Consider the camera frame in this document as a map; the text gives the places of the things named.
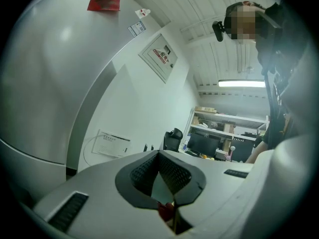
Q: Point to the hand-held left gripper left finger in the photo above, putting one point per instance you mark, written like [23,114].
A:
[99,183]

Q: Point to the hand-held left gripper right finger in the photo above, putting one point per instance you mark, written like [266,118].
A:
[211,178]

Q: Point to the person's right forearm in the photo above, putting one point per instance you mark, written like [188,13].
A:
[256,153]

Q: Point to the white computer desk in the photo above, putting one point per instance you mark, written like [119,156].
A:
[189,153]

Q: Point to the black monitor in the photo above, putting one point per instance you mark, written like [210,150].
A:
[203,144]

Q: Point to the black high-back office chair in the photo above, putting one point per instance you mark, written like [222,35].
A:
[173,138]

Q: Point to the white storage shelf unit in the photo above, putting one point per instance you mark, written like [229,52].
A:
[224,117]

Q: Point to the long ceiling tube light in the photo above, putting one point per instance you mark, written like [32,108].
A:
[241,83]

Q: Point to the silver refrigerator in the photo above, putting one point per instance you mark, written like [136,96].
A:
[49,83]

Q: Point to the white electrical panel box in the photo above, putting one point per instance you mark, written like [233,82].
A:
[159,57]

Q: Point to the refrigerator energy label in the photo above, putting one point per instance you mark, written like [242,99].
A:
[136,29]

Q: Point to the person's black shirt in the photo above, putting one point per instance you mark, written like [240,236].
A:
[281,34]

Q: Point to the person's head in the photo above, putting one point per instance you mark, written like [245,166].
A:
[245,21]

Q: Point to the red paper decoration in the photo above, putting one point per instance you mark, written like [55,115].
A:
[103,1]

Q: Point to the white wall network box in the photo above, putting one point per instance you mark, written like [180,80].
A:
[111,144]

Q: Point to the black head camera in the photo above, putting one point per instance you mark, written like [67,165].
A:
[218,31]

